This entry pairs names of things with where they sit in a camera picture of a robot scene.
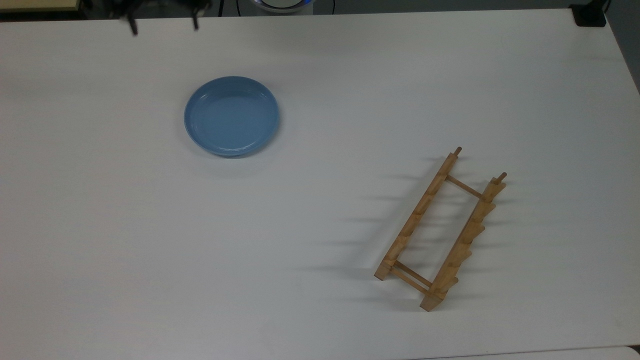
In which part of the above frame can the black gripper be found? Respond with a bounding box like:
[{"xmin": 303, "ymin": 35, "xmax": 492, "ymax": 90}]
[{"xmin": 107, "ymin": 0, "xmax": 213, "ymax": 37}]

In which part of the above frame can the wooden plate rack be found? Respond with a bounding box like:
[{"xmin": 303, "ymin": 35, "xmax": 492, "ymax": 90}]
[{"xmin": 374, "ymin": 146, "xmax": 508, "ymax": 312}]

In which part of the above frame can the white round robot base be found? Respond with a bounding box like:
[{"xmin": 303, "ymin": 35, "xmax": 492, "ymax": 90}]
[{"xmin": 251, "ymin": 0, "xmax": 316, "ymax": 14}]

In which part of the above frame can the light wooden table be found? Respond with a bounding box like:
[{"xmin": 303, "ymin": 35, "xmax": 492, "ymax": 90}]
[{"xmin": 0, "ymin": 0, "xmax": 81, "ymax": 13}]

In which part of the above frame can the blue round plate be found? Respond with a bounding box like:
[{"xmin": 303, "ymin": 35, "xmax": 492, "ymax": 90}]
[{"xmin": 183, "ymin": 75, "xmax": 280, "ymax": 158}]

